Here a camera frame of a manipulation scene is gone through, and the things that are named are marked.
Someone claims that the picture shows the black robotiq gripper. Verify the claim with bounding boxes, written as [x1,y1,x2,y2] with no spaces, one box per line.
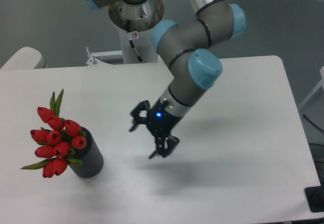
[129,100,182,159]

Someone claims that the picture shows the red tulip bouquet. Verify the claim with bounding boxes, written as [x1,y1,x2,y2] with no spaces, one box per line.
[21,90,89,178]

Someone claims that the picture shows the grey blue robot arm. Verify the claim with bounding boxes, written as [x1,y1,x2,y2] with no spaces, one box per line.
[86,0,246,157]

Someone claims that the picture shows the dark grey ribbed vase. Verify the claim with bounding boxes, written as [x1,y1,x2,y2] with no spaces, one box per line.
[68,127,104,178]

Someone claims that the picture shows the white chair at left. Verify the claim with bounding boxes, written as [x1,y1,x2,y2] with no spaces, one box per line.
[1,47,48,71]

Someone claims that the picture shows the black device at table corner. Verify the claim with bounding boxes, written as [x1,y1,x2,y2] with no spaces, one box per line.
[304,186,323,213]

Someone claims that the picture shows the black pedestal cable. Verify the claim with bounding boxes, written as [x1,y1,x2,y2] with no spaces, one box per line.
[126,19,145,64]

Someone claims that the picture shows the white pedestal base frame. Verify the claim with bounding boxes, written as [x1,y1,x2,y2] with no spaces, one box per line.
[86,46,159,66]

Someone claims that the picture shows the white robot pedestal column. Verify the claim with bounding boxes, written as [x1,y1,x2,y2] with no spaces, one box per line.
[108,0,165,59]

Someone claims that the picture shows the black floor cable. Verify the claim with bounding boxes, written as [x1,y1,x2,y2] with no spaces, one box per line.
[303,114,324,129]

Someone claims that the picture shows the white frame at right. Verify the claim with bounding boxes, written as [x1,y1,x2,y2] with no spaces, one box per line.
[298,67,323,114]

